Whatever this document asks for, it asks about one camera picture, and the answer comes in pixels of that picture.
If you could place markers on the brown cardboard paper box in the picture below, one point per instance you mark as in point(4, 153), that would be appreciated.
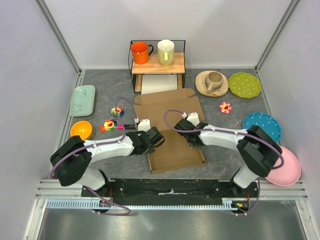
point(175, 152)

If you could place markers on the pink marker pen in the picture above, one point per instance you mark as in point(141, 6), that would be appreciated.
point(126, 127)

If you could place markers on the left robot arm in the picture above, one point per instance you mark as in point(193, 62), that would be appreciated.
point(72, 162)

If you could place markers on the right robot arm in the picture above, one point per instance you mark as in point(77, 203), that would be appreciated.
point(258, 150)

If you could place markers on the white square plate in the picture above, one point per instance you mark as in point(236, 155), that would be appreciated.
point(158, 83)

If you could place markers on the red rainbow flower toy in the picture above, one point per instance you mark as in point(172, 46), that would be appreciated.
point(109, 125)

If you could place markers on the beige saucer plate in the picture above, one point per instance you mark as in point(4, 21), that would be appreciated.
point(200, 85)

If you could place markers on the pink flower toy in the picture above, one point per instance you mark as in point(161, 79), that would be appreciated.
point(225, 107)

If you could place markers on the beige ceramic cup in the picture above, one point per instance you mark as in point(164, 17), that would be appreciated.
point(213, 81)

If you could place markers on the light green mug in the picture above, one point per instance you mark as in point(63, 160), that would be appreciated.
point(165, 50)

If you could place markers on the orange mug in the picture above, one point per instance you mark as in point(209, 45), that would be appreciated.
point(141, 51)

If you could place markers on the orange bowl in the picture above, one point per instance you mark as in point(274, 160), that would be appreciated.
point(83, 129)

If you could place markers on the mint green tray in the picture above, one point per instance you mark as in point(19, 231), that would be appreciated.
point(82, 101)

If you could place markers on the green dotted plate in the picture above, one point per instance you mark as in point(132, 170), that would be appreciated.
point(244, 85)

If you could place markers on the blue dotted plate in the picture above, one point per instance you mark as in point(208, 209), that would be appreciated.
point(265, 121)

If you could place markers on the pink plate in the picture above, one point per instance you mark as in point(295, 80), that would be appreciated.
point(289, 173)

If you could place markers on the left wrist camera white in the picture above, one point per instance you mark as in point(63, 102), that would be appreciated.
point(143, 125)

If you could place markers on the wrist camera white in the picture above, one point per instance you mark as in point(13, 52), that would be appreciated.
point(143, 125)
point(193, 118)

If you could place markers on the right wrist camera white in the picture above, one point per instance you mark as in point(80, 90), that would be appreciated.
point(193, 118)

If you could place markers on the black wire shelf rack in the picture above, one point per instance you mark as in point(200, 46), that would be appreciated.
point(154, 67)

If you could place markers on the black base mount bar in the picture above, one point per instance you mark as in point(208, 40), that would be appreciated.
point(174, 192)

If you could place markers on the white cable duct rail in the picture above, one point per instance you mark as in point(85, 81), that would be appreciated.
point(95, 204)

